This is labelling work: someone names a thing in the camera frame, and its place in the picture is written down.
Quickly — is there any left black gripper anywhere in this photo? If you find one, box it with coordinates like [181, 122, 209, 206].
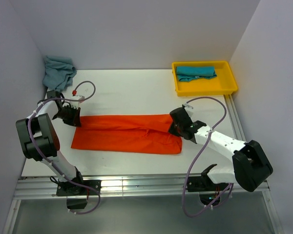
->
[54, 104, 81, 127]

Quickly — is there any orange t shirt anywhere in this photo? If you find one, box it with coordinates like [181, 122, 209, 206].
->
[71, 114, 182, 155]

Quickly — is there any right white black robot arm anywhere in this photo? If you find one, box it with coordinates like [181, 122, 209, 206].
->
[169, 107, 273, 192]

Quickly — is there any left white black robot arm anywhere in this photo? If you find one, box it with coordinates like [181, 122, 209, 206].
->
[16, 91, 86, 195]

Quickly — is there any grey-blue crumpled t shirt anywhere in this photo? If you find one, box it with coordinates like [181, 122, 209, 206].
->
[42, 56, 77, 92]

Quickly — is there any teal rolled t shirt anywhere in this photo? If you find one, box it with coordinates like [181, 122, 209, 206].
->
[175, 66, 217, 82]

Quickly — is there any yellow plastic tray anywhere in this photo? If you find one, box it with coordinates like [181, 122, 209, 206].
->
[172, 60, 238, 97]

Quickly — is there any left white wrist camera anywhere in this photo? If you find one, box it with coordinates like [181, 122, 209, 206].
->
[70, 95, 85, 109]

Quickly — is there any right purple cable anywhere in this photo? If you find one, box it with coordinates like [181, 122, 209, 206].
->
[181, 96, 234, 218]

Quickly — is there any purple cable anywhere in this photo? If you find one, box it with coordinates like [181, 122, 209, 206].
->
[181, 96, 234, 218]
[26, 80, 101, 215]

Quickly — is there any aluminium front rail frame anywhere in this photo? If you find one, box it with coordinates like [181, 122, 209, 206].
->
[3, 174, 284, 234]

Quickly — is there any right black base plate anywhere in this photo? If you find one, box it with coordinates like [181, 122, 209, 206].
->
[186, 175, 229, 193]

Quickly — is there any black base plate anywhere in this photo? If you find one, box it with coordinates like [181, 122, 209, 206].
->
[186, 175, 229, 193]
[56, 180, 101, 196]

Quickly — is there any aluminium right side rail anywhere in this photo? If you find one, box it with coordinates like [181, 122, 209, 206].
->
[224, 95, 246, 141]

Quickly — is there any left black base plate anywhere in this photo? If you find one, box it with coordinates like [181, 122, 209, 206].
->
[56, 180, 101, 196]

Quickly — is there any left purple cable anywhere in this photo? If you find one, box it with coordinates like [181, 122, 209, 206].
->
[26, 80, 101, 215]

